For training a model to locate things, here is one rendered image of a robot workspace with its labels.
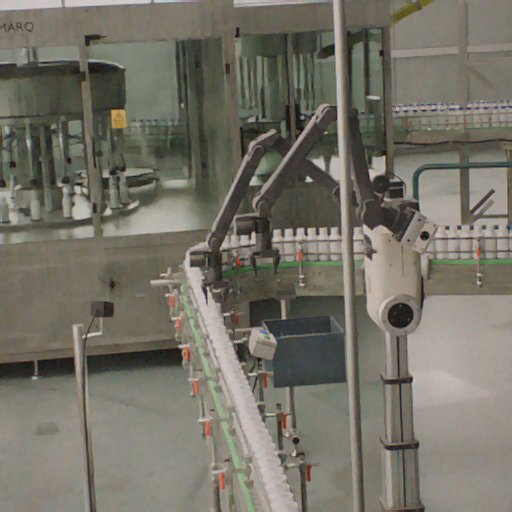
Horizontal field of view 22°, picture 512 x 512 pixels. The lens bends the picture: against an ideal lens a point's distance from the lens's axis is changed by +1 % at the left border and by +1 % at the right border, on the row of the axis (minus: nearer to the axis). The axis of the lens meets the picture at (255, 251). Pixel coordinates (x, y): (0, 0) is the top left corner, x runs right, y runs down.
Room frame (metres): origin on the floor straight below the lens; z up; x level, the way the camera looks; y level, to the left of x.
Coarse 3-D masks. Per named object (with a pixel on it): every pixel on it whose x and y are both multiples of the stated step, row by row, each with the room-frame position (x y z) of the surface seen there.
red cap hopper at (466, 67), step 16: (464, 0) 11.36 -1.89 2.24; (480, 0) 11.33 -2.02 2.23; (464, 16) 11.94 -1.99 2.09; (464, 32) 11.94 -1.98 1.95; (464, 48) 11.37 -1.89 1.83; (464, 64) 11.35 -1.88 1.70; (480, 64) 11.33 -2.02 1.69; (496, 64) 11.30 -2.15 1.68; (464, 80) 11.35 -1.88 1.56; (480, 80) 11.32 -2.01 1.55; (464, 96) 11.35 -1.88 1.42; (464, 160) 11.35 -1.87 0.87; (464, 176) 11.35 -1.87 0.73; (464, 192) 11.35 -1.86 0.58; (464, 208) 11.35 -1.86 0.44; (464, 224) 11.35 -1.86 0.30
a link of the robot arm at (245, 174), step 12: (252, 156) 4.78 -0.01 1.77; (240, 168) 4.84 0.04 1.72; (252, 168) 4.81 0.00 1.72; (240, 180) 4.81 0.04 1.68; (228, 192) 4.84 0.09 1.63; (240, 192) 4.81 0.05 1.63; (228, 204) 4.81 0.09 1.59; (228, 216) 4.81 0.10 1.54; (216, 228) 4.80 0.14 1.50; (228, 228) 4.81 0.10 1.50
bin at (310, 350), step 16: (272, 320) 5.55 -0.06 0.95; (288, 320) 5.56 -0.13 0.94; (304, 320) 5.56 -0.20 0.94; (320, 320) 5.57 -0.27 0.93; (288, 336) 5.25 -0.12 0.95; (304, 336) 5.25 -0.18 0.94; (320, 336) 5.26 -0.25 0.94; (336, 336) 5.27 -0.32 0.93; (288, 352) 5.25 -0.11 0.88; (304, 352) 5.26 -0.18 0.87; (320, 352) 5.26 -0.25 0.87; (336, 352) 5.27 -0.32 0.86; (272, 368) 5.26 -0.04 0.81; (288, 368) 5.25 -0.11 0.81; (304, 368) 5.26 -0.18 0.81; (320, 368) 5.26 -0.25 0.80; (336, 368) 5.27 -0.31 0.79; (272, 384) 5.28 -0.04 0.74; (288, 384) 5.25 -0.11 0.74; (304, 384) 5.26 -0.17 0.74
